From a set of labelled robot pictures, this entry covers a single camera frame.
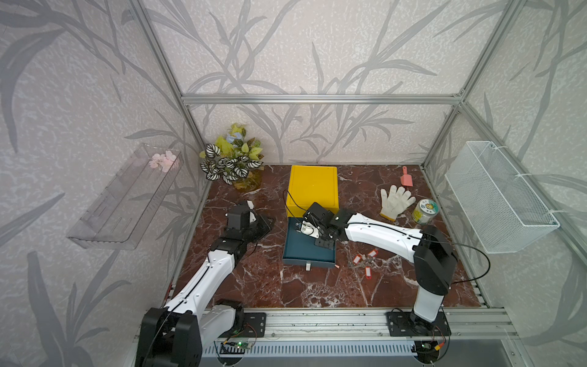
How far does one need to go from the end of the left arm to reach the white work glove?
0.55 meters

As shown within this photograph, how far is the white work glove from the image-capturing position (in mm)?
1039

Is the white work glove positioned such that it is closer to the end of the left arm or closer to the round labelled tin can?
the round labelled tin can

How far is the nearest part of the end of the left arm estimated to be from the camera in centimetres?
73
